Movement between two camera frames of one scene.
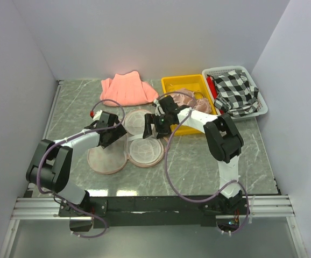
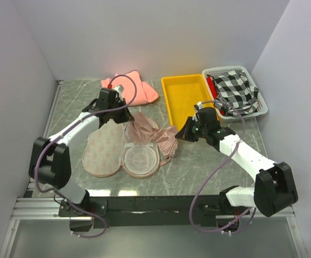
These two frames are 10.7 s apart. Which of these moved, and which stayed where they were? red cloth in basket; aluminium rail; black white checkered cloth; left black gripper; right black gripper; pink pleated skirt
Moved: right black gripper; left black gripper
Stayed: aluminium rail; red cloth in basket; black white checkered cloth; pink pleated skirt
